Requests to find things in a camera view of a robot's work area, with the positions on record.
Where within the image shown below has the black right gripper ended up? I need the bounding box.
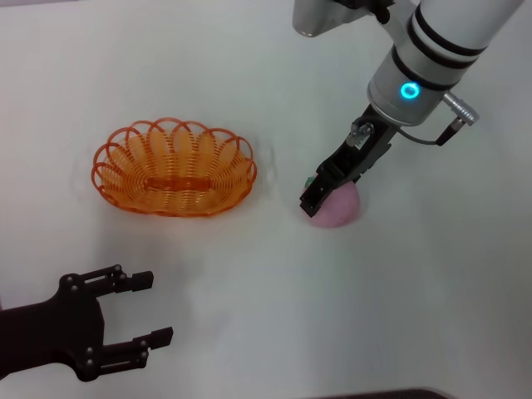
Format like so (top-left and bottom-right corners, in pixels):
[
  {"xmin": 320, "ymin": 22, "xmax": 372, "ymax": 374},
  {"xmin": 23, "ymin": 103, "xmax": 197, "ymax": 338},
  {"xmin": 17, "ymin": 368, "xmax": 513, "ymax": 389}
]
[{"xmin": 298, "ymin": 105, "xmax": 397, "ymax": 219}]

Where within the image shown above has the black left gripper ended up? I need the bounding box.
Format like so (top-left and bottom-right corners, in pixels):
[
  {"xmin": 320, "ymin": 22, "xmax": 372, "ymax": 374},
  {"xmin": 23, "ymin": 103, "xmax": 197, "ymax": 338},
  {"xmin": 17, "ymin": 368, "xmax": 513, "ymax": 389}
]
[{"xmin": 0, "ymin": 264, "xmax": 175, "ymax": 384}]

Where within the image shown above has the pink plush peach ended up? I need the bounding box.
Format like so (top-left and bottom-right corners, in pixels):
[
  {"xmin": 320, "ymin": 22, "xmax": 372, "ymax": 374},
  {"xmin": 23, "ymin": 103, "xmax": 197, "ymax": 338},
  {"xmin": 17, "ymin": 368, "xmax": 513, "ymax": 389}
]
[{"xmin": 304, "ymin": 176, "xmax": 362, "ymax": 230}]

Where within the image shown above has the orange plastic woven basket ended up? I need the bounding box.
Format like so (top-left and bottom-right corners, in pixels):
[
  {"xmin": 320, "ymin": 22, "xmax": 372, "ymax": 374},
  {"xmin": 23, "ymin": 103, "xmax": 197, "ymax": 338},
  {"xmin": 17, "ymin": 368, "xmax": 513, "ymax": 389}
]
[{"xmin": 91, "ymin": 117, "xmax": 258, "ymax": 218}]

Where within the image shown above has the small silver metal fitting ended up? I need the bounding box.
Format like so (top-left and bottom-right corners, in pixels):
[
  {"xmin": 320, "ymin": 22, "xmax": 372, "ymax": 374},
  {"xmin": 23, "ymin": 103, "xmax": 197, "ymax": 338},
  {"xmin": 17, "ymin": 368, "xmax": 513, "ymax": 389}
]
[{"xmin": 348, "ymin": 118, "xmax": 376, "ymax": 149}]

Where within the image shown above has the dark brown torso panel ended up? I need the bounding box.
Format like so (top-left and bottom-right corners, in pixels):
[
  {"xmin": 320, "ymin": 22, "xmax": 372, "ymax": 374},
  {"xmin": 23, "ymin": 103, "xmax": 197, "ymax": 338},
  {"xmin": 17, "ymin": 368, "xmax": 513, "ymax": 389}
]
[{"xmin": 319, "ymin": 388, "xmax": 452, "ymax": 399}]

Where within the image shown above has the silver plug with black cable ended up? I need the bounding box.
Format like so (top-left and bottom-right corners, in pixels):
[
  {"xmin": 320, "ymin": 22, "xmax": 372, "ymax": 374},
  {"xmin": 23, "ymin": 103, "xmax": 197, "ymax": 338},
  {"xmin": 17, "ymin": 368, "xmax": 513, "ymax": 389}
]
[{"xmin": 397, "ymin": 91, "xmax": 481, "ymax": 146}]

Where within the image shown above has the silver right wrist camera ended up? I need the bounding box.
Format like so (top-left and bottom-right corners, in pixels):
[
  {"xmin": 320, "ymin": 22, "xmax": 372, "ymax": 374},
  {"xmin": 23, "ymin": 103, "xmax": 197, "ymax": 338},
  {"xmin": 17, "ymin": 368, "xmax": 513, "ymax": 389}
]
[{"xmin": 292, "ymin": 0, "xmax": 346, "ymax": 39}]

